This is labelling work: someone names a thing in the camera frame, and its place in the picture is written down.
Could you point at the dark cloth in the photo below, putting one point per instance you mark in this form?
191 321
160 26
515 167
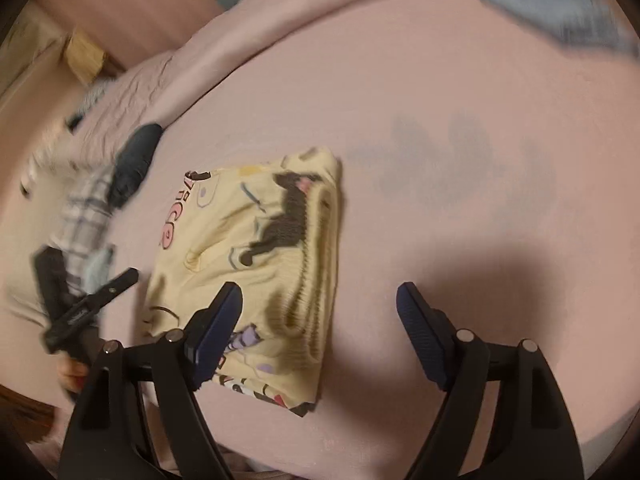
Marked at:
135 160

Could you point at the yellow box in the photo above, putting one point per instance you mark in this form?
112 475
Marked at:
85 55

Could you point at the checkered cloth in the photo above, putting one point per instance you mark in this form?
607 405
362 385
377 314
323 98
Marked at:
90 102

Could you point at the pink curtain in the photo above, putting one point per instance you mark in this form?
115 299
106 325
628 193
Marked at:
125 15

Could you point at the rolled pink blanket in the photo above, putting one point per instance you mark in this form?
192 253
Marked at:
240 45

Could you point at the folded light blue jeans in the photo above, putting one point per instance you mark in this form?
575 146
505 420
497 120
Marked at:
560 10

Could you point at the white cabinet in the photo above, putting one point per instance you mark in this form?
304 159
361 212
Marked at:
25 55

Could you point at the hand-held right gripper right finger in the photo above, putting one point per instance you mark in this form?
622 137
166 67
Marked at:
422 335

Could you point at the white plush toys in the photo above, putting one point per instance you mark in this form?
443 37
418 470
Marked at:
42 160

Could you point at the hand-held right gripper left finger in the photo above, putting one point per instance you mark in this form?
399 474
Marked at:
215 335

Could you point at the person's left hand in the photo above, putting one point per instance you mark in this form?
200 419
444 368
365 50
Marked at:
74 375

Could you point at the plaid cloth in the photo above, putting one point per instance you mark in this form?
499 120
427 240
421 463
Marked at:
85 220

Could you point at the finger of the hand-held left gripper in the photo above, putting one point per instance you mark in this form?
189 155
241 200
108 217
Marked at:
107 292

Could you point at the pink bed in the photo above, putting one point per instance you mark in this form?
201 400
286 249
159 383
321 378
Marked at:
450 260

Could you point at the yellow cartoon print pants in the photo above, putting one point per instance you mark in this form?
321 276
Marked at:
225 240

